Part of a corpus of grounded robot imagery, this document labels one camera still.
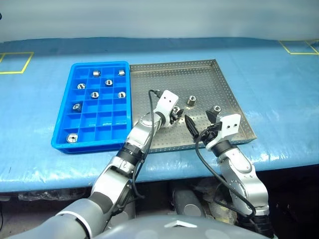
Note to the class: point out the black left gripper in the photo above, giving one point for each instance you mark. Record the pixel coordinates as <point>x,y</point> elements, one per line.
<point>169,120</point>

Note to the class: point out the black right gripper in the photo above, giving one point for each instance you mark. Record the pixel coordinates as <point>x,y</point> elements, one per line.
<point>208,137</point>

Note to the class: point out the small metal roller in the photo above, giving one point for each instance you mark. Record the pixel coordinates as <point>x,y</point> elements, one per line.
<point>121,72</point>
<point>216,108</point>
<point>121,94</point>
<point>176,109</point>
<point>96,73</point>
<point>81,86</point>
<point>72,138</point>
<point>95,94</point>
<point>191,100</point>
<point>108,82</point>
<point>76,106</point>

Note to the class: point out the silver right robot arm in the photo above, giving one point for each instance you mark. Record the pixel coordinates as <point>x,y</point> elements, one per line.
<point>239,164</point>

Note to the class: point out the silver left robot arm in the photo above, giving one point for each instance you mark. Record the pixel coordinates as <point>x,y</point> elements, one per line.
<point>139,134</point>

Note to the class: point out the perforated steel tray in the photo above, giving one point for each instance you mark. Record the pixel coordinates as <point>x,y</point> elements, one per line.
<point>174,79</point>

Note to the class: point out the blue plastic compartment tray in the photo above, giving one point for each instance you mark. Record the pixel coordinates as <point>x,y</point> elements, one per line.
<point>104,129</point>

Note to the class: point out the grey robot torso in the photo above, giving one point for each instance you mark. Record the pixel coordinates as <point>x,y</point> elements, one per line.
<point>149,229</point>

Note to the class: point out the crumpled clear plastic sheet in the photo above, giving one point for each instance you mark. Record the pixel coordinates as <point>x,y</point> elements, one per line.
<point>40,196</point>

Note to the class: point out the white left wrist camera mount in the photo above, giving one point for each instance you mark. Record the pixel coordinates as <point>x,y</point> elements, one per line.
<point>168,99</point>

